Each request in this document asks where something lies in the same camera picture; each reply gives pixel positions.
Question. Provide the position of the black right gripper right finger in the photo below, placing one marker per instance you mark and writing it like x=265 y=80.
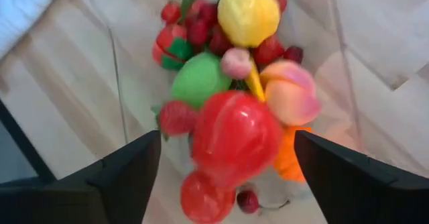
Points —
x=368 y=197

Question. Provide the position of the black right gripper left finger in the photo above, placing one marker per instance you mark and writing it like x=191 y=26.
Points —
x=83 y=197

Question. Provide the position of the orange toy orange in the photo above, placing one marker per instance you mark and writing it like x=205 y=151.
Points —
x=288 y=160

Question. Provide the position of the red toy apple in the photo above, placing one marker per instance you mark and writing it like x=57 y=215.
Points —
x=204 y=200

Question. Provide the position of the dark red toy cherry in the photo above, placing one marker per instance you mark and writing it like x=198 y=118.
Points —
x=293 y=54
x=248 y=202

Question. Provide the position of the small red toy strawberry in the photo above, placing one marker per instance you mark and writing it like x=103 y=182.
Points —
x=171 y=12
x=268 y=51
x=282 y=3
x=219 y=42
x=197 y=32
x=177 y=118
x=205 y=11

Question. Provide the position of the pink toy peach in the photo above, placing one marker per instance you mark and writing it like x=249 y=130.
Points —
x=291 y=93

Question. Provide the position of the clear plastic container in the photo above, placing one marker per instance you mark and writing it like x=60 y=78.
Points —
x=140 y=49

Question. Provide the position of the small yellow toy wedge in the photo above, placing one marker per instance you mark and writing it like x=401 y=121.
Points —
x=255 y=80

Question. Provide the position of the green toy lime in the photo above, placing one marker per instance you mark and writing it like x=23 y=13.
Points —
x=199 y=80

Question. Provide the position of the pink lumpy toy fruit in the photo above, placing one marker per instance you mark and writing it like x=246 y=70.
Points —
x=236 y=63

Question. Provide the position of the yellow toy fruit green top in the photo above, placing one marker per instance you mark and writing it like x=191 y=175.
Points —
x=248 y=14

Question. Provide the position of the white folded towel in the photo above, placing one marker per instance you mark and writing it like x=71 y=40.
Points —
x=23 y=9

